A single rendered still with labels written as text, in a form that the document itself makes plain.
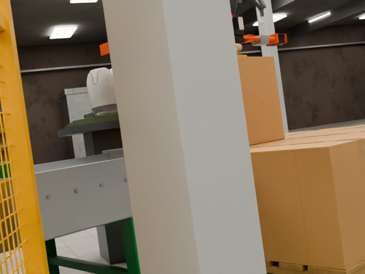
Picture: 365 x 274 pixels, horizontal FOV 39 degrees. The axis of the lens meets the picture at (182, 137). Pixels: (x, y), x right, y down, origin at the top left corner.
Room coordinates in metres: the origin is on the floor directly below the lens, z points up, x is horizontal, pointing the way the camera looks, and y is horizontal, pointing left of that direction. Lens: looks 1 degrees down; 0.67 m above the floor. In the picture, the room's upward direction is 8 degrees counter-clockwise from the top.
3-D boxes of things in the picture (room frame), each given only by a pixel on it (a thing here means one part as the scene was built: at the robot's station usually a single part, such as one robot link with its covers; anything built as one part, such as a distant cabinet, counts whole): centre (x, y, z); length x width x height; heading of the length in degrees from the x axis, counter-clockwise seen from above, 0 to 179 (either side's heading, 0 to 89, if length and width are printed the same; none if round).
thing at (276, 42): (2.79, -0.58, 1.07); 0.08 x 0.07 x 0.05; 132
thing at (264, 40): (2.71, -0.48, 1.07); 0.07 x 0.07 x 0.04; 42
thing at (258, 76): (2.42, -0.13, 0.75); 0.60 x 0.40 x 0.40; 130
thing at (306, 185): (2.39, -0.56, 0.34); 1.20 x 1.00 x 0.40; 133
